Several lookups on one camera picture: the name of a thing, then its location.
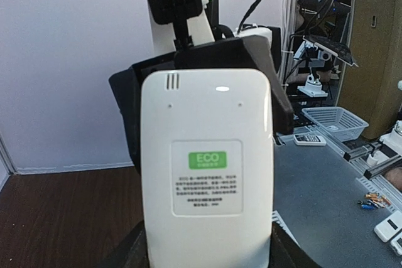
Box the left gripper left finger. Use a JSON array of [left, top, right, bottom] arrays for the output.
[[103, 221, 149, 268]]

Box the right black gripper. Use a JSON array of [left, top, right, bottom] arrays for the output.
[[109, 35, 294, 174]]

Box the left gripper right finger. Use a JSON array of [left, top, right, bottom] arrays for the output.
[[268, 222, 320, 268]]

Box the white remote control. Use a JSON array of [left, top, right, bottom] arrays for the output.
[[141, 68, 274, 267]]

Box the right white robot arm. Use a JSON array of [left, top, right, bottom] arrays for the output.
[[109, 0, 293, 171]]

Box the pile of loose batteries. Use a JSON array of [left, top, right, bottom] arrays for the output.
[[356, 192, 392, 210]]

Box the spare remote on bench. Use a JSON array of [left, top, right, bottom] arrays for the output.
[[293, 134, 327, 147]]

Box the spare remote lower right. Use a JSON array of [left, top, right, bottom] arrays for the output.
[[374, 210, 402, 243]]

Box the white plastic basket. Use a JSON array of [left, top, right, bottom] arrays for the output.
[[301, 107, 369, 142]]

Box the left aluminium frame post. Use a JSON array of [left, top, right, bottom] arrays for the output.
[[0, 136, 17, 174]]

